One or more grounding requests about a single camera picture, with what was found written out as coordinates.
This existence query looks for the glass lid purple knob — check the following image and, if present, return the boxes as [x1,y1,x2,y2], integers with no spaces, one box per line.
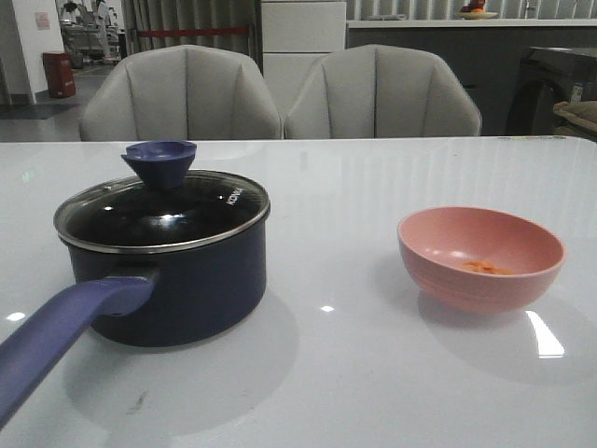
[53,140,271,254]

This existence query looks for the pink bowl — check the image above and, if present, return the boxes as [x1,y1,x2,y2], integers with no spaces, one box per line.
[397,206,566,315]

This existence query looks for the orange ham slices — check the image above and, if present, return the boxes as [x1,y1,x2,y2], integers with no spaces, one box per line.
[461,260,513,275]

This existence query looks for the right grey armchair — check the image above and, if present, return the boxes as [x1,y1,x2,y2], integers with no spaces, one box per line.
[284,45,482,139]

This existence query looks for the grey armchair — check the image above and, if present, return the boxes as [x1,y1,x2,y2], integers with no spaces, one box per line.
[79,45,283,142]
[284,45,482,139]

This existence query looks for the left grey armchair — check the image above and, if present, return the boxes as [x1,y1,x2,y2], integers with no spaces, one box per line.
[79,45,283,142]

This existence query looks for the white cabinet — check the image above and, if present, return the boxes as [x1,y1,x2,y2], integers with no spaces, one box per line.
[261,1,346,115]

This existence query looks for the red barrier belt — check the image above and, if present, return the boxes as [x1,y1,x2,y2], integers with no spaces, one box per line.
[136,25,251,38]

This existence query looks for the grey counter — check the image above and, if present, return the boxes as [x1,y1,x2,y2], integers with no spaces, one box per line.
[347,19,596,135]

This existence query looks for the fruit plate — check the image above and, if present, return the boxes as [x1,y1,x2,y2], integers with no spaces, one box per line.
[457,0,498,20]

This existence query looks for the red bin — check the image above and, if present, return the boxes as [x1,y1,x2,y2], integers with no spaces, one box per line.
[42,51,76,98]

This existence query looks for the dark appliance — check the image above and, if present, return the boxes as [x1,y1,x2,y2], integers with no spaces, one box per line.
[506,47,596,135]

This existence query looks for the beige cushion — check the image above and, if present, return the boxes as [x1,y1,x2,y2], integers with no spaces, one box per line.
[553,101,597,142]

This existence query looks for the dark blue saucepan purple handle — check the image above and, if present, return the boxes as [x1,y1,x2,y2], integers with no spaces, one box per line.
[0,168,271,428]

